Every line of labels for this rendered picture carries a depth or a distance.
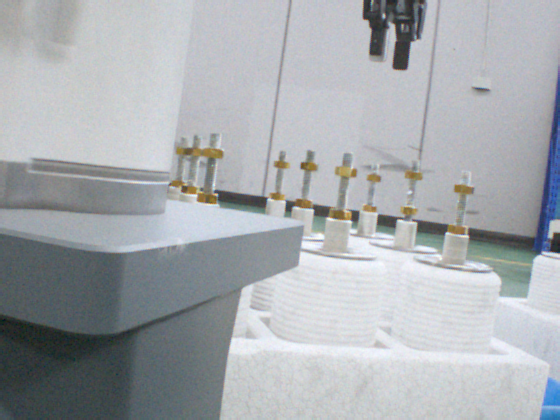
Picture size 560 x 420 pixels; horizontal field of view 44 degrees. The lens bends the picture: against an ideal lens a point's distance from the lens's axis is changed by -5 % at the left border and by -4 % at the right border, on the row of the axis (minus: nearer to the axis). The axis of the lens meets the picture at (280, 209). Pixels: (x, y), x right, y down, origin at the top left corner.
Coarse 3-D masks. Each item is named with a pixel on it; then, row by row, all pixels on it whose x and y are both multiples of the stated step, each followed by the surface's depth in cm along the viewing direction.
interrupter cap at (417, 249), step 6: (372, 240) 79; (378, 240) 81; (378, 246) 77; (384, 246) 76; (390, 246) 76; (396, 246) 75; (414, 246) 81; (420, 246) 81; (408, 252) 75; (414, 252) 75; (420, 252) 75; (426, 252) 76; (432, 252) 76
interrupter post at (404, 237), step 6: (402, 222) 78; (408, 222) 78; (396, 228) 78; (402, 228) 78; (408, 228) 78; (414, 228) 78; (396, 234) 78; (402, 234) 78; (408, 234) 78; (414, 234) 78; (396, 240) 78; (402, 240) 78; (408, 240) 78; (402, 246) 78; (408, 246) 78
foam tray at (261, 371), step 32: (256, 320) 66; (256, 352) 56; (288, 352) 56; (320, 352) 57; (352, 352) 58; (384, 352) 59; (416, 352) 61; (512, 352) 65; (256, 384) 56; (288, 384) 56; (320, 384) 57; (352, 384) 58; (384, 384) 58; (416, 384) 59; (448, 384) 60; (480, 384) 61; (512, 384) 61; (544, 384) 62; (224, 416) 55; (256, 416) 56; (288, 416) 57; (320, 416) 57; (352, 416) 58; (384, 416) 59; (416, 416) 59; (448, 416) 60; (480, 416) 61; (512, 416) 62
